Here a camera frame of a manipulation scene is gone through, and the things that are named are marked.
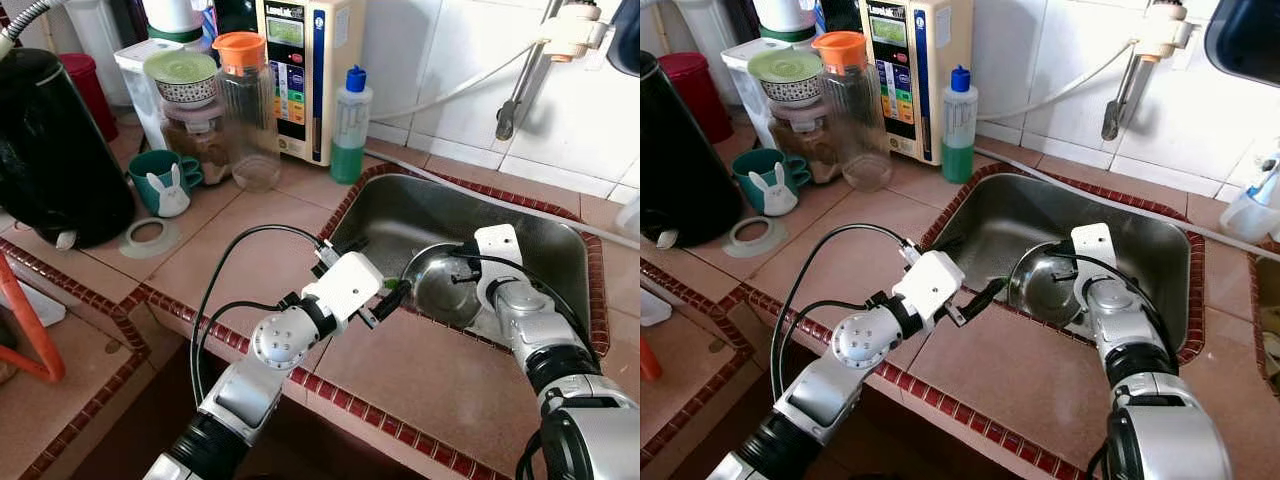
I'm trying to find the steel bowl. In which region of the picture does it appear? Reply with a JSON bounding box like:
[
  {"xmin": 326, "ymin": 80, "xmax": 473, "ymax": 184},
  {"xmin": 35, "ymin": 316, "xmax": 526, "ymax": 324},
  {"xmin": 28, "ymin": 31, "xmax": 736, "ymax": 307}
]
[
  {"xmin": 403, "ymin": 243, "xmax": 491, "ymax": 329},
  {"xmin": 1005, "ymin": 240, "xmax": 1091, "ymax": 329}
]

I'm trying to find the steel kitchen sink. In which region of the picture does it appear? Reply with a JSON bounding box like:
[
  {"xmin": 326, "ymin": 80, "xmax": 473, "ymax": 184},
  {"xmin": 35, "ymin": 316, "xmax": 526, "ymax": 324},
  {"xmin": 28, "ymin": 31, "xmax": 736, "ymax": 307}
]
[
  {"xmin": 320, "ymin": 165, "xmax": 611, "ymax": 359},
  {"xmin": 920, "ymin": 165, "xmax": 1206, "ymax": 366}
]

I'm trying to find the green dish soap bottle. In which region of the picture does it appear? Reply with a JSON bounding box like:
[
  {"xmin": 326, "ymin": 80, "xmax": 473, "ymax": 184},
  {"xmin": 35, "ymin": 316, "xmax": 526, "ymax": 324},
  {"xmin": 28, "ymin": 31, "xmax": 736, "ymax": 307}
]
[
  {"xmin": 940, "ymin": 65, "xmax": 979, "ymax": 184},
  {"xmin": 330, "ymin": 65, "xmax": 373, "ymax": 186}
]

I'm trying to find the glass pitcher orange lid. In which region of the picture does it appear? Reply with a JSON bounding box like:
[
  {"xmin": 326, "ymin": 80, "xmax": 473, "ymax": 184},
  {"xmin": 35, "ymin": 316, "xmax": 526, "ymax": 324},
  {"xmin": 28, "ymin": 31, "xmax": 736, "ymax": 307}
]
[
  {"xmin": 812, "ymin": 30, "xmax": 894, "ymax": 193},
  {"xmin": 212, "ymin": 32, "xmax": 283, "ymax": 193}
]

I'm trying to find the cream water ionizer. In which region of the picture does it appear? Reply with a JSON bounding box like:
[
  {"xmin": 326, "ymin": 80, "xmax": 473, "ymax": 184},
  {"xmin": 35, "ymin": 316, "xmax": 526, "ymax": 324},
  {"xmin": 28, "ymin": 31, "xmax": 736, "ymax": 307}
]
[
  {"xmin": 255, "ymin": 0, "xmax": 366, "ymax": 168},
  {"xmin": 860, "ymin": 0, "xmax": 976, "ymax": 166}
]

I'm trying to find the glass jar pink lid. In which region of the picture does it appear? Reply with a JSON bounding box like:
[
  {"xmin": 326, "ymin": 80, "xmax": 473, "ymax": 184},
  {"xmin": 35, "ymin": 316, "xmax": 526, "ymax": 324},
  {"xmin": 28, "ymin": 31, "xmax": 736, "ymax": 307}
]
[
  {"xmin": 160, "ymin": 100, "xmax": 231, "ymax": 188},
  {"xmin": 768, "ymin": 100, "xmax": 841, "ymax": 186}
]

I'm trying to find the steel faucet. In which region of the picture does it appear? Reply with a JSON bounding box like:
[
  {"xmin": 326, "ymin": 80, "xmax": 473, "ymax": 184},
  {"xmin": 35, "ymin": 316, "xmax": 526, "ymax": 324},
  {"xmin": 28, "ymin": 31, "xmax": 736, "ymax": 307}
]
[
  {"xmin": 1100, "ymin": 0, "xmax": 1173, "ymax": 141},
  {"xmin": 495, "ymin": 0, "xmax": 566, "ymax": 141}
]

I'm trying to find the white plastic tray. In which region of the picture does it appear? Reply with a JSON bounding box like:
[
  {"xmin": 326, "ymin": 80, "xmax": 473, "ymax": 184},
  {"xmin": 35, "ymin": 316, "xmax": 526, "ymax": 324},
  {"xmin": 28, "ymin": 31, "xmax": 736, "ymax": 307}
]
[
  {"xmin": 640, "ymin": 290, "xmax": 673, "ymax": 329},
  {"xmin": 0, "ymin": 280, "xmax": 66, "ymax": 329}
]

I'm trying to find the teal rabbit mug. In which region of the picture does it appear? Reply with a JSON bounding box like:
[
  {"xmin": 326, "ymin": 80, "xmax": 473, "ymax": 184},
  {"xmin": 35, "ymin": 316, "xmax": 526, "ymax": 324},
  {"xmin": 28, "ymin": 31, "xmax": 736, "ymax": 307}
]
[
  {"xmin": 732, "ymin": 148, "xmax": 813, "ymax": 218},
  {"xmin": 127, "ymin": 150, "xmax": 204, "ymax": 219}
]

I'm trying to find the small steel side sink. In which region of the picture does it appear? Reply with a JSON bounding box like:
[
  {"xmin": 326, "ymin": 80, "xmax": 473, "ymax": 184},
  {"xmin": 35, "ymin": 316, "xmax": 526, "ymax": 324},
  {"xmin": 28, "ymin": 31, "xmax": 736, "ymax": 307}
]
[{"xmin": 1245, "ymin": 250, "xmax": 1280, "ymax": 401}]

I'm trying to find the patterned ceramic bowl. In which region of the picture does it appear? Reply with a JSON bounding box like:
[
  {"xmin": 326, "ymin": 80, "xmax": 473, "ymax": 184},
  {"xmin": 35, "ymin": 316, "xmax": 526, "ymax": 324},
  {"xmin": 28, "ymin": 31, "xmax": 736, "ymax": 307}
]
[
  {"xmin": 760, "ymin": 78, "xmax": 824, "ymax": 106},
  {"xmin": 155, "ymin": 78, "xmax": 218, "ymax": 106}
]

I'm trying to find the green round lid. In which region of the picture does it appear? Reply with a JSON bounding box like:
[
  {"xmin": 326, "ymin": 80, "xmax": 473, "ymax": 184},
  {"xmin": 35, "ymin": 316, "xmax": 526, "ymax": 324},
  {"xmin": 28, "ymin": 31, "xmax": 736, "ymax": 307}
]
[
  {"xmin": 143, "ymin": 50, "xmax": 219, "ymax": 86},
  {"xmin": 747, "ymin": 48, "xmax": 826, "ymax": 84}
]

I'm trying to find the black electric kettle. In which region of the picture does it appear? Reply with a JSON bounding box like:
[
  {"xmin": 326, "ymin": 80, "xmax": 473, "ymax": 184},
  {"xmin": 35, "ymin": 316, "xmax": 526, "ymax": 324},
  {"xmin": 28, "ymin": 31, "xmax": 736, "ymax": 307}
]
[
  {"xmin": 640, "ymin": 50, "xmax": 746, "ymax": 249},
  {"xmin": 0, "ymin": 48, "xmax": 136, "ymax": 251}
]

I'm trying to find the translucent white plastic container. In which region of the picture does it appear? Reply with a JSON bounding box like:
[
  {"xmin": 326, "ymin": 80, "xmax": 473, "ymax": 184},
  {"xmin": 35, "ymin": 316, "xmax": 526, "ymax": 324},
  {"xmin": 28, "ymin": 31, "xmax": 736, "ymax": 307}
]
[
  {"xmin": 115, "ymin": 38, "xmax": 186, "ymax": 151},
  {"xmin": 720, "ymin": 38, "xmax": 791, "ymax": 151}
]

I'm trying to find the white faucet filter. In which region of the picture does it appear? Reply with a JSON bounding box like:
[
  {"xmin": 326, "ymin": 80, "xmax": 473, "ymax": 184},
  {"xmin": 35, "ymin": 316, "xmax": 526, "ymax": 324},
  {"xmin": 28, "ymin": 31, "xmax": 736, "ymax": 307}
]
[
  {"xmin": 540, "ymin": 3, "xmax": 613, "ymax": 63},
  {"xmin": 1133, "ymin": 3, "xmax": 1201, "ymax": 63}
]

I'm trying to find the white thermos green band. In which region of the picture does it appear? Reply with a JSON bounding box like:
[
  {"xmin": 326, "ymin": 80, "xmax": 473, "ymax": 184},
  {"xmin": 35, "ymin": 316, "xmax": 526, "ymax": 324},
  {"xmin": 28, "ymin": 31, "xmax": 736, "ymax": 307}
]
[
  {"xmin": 143, "ymin": 0, "xmax": 208, "ymax": 44},
  {"xmin": 752, "ymin": 0, "xmax": 819, "ymax": 44}
]

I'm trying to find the dark blue pan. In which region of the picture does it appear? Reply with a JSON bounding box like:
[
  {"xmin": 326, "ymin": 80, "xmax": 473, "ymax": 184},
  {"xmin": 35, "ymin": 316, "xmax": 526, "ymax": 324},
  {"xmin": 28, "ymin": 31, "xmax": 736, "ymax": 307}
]
[
  {"xmin": 1205, "ymin": 0, "xmax": 1280, "ymax": 89},
  {"xmin": 608, "ymin": 0, "xmax": 641, "ymax": 79}
]

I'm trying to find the red canister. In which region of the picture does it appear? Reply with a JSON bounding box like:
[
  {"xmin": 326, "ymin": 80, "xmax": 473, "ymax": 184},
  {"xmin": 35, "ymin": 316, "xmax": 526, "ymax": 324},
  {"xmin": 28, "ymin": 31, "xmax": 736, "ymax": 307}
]
[
  {"xmin": 58, "ymin": 52, "xmax": 119, "ymax": 143},
  {"xmin": 658, "ymin": 52, "xmax": 734, "ymax": 143}
]

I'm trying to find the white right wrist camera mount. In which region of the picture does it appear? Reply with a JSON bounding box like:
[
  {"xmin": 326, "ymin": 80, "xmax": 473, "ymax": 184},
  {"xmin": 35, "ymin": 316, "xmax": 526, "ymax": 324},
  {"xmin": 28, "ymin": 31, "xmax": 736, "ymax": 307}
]
[
  {"xmin": 473, "ymin": 225, "xmax": 526, "ymax": 311},
  {"xmin": 1070, "ymin": 222, "xmax": 1121, "ymax": 306}
]

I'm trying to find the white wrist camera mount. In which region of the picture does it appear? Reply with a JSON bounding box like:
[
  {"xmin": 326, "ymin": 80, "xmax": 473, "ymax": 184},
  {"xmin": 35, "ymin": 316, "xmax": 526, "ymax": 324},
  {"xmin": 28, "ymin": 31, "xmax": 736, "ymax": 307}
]
[
  {"xmin": 300, "ymin": 250, "xmax": 386, "ymax": 323},
  {"xmin": 473, "ymin": 225, "xmax": 526, "ymax": 311},
  {"xmin": 890, "ymin": 250, "xmax": 966, "ymax": 323},
  {"xmin": 1070, "ymin": 222, "xmax": 1121, "ymax": 306}
]

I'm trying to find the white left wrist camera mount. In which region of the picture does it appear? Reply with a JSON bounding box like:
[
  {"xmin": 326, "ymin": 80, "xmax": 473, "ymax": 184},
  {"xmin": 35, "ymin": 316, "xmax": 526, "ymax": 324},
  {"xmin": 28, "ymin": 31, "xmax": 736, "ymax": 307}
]
[
  {"xmin": 890, "ymin": 250, "xmax": 966, "ymax": 323},
  {"xmin": 300, "ymin": 250, "xmax": 386, "ymax": 323}
]

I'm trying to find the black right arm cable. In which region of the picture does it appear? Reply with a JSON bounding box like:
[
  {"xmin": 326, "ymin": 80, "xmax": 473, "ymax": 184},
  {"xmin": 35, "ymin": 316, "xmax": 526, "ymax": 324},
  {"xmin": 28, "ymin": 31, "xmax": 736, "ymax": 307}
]
[
  {"xmin": 1060, "ymin": 250, "xmax": 1179, "ymax": 371},
  {"xmin": 470, "ymin": 250, "xmax": 601, "ymax": 361}
]

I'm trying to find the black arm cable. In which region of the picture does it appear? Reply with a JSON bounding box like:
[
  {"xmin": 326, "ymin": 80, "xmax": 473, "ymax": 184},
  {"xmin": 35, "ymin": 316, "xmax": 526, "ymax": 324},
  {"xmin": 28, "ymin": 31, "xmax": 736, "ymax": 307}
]
[
  {"xmin": 190, "ymin": 225, "xmax": 336, "ymax": 406},
  {"xmin": 770, "ymin": 222, "xmax": 916, "ymax": 401},
  {"xmin": 470, "ymin": 250, "xmax": 601, "ymax": 361},
  {"xmin": 1060, "ymin": 250, "xmax": 1179, "ymax": 371}
]

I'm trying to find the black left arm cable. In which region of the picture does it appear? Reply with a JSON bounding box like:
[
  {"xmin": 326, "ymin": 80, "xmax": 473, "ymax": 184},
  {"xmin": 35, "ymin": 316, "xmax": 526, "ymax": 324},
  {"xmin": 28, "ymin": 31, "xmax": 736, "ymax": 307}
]
[
  {"xmin": 190, "ymin": 225, "xmax": 336, "ymax": 406},
  {"xmin": 770, "ymin": 222, "xmax": 916, "ymax": 401}
]

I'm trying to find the clear plastic ring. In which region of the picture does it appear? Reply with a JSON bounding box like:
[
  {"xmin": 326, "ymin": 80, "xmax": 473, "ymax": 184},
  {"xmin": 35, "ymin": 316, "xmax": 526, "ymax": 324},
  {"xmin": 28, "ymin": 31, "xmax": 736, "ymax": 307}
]
[
  {"xmin": 118, "ymin": 218, "xmax": 181, "ymax": 261},
  {"xmin": 722, "ymin": 217, "xmax": 788, "ymax": 259}
]

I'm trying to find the grey corrugated hose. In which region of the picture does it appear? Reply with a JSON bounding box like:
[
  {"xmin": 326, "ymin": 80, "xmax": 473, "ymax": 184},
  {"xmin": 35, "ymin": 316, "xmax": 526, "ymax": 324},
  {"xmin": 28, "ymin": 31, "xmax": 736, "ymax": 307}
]
[{"xmin": 0, "ymin": 0, "xmax": 51, "ymax": 46}]

